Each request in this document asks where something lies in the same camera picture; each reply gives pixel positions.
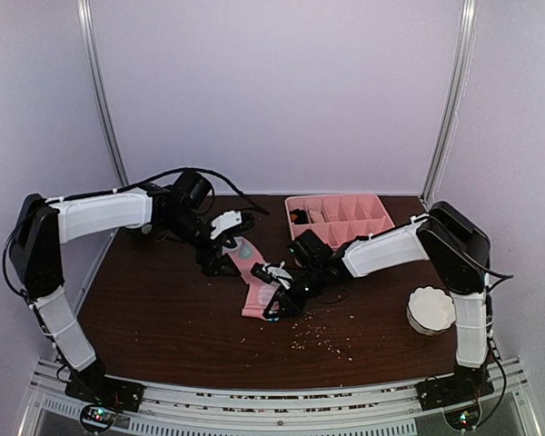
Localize left aluminium frame post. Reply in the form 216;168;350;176
76;0;129;187

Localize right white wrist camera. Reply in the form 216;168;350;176
251;262;293;289

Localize left circuit board with leds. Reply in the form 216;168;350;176
79;404;118;433

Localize aluminium front rail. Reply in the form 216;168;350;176
15;359;545;435

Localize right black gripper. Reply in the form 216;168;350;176
264;265;326;320

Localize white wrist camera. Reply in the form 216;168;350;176
251;262;293;289
210;211;243;240

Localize aluminium frame post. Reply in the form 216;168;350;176
76;0;129;187
421;0;479;204

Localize black item in tray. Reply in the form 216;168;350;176
289;209;309;225

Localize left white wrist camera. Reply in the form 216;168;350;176
210;211;243;240

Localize pink divided organizer tray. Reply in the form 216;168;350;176
284;193;394;250

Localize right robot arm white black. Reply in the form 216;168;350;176
251;201;510;401

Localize right circuit board with leds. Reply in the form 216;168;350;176
443;404;481;431

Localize white scalloped bowl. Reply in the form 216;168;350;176
406;286;456;336

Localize right aluminium frame post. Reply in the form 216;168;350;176
421;0;479;204

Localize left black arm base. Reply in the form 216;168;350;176
64;377;144;412

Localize pink patterned sock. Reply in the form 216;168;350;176
223;236;276;321

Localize striped beige maroon sock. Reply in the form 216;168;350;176
307;209;330;223

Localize white dark small bowl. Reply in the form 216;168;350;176
137;224;154;235

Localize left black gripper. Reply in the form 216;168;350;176
162;210;241;278

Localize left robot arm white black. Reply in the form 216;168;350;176
1;167;264;403

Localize circuit board with leds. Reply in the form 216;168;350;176
443;404;481;431
79;404;118;433

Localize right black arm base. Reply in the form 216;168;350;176
415;374;495;411

